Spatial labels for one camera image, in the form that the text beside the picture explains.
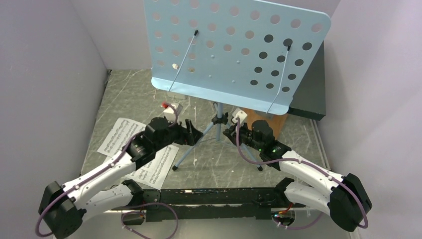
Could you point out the wooden board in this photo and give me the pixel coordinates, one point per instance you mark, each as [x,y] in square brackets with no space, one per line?
[275,122]

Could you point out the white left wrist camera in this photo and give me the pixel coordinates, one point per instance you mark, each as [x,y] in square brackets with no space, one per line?
[171,110]

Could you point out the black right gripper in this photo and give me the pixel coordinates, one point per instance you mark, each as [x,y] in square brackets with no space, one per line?
[231,132]

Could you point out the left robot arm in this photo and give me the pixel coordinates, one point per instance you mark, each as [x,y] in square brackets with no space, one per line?
[64,207]

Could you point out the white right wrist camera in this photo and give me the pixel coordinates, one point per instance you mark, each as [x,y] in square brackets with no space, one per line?
[240,115]

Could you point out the sheet music page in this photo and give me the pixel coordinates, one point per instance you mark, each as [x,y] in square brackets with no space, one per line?
[155,172]
[120,134]

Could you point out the white metronome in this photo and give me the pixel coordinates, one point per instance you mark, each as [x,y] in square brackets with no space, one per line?
[176,96]

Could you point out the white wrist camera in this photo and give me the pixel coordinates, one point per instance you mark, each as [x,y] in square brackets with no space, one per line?
[171,110]
[240,115]

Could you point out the light blue music stand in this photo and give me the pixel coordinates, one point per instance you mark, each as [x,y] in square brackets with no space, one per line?
[246,53]

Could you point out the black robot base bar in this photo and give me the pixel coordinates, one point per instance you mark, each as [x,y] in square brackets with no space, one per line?
[212,203]

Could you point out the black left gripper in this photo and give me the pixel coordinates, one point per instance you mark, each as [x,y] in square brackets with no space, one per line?
[189,136]

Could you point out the dark green metal rack unit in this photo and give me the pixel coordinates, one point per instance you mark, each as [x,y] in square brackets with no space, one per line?
[309,99]

